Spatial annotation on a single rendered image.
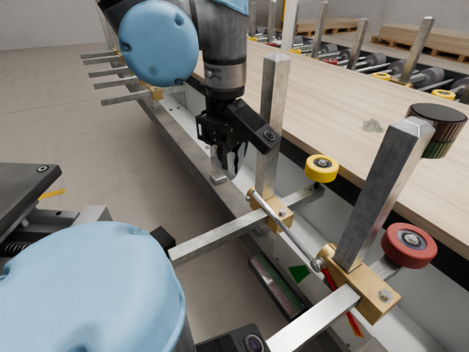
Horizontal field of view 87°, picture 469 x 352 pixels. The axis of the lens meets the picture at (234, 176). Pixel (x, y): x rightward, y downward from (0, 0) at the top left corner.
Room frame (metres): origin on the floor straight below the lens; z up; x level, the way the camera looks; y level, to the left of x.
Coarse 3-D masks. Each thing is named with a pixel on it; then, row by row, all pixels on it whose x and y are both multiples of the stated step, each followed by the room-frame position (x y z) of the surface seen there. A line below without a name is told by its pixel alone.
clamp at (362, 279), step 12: (324, 252) 0.28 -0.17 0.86; (336, 264) 0.25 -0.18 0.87; (336, 276) 0.24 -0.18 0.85; (348, 276) 0.23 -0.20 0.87; (360, 276) 0.23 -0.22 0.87; (372, 276) 0.23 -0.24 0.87; (360, 288) 0.21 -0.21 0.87; (372, 288) 0.21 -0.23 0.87; (360, 300) 0.20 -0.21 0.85; (372, 300) 0.19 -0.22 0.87; (396, 300) 0.19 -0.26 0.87; (360, 312) 0.19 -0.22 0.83; (372, 312) 0.18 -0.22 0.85; (384, 312) 0.17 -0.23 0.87; (372, 324) 0.17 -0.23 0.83
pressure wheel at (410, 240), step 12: (396, 228) 0.30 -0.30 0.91; (408, 228) 0.30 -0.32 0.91; (420, 228) 0.30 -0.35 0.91; (384, 240) 0.29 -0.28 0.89; (396, 240) 0.28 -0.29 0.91; (408, 240) 0.28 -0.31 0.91; (420, 240) 0.28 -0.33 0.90; (432, 240) 0.28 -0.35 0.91; (396, 252) 0.26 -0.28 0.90; (408, 252) 0.25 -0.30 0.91; (420, 252) 0.25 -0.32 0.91; (432, 252) 0.25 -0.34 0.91; (408, 264) 0.24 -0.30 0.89; (420, 264) 0.24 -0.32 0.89
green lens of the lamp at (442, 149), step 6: (432, 144) 0.25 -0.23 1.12; (438, 144) 0.25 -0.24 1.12; (444, 144) 0.25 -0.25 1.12; (450, 144) 0.25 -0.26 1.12; (426, 150) 0.25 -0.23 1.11; (432, 150) 0.25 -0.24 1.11; (438, 150) 0.25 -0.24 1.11; (444, 150) 0.25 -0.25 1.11; (426, 156) 0.25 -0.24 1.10; (432, 156) 0.25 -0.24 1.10; (438, 156) 0.25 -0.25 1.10; (444, 156) 0.26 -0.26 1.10
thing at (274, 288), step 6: (252, 258) 0.37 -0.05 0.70; (258, 264) 0.36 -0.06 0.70; (258, 270) 0.34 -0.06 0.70; (264, 270) 0.34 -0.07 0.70; (264, 276) 0.32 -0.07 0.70; (270, 282) 0.31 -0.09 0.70; (270, 288) 0.29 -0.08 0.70; (276, 288) 0.29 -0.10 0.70; (276, 294) 0.28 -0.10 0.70; (282, 294) 0.28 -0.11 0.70; (282, 300) 0.27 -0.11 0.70; (288, 306) 0.25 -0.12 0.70; (288, 312) 0.24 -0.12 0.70; (294, 312) 0.24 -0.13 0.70
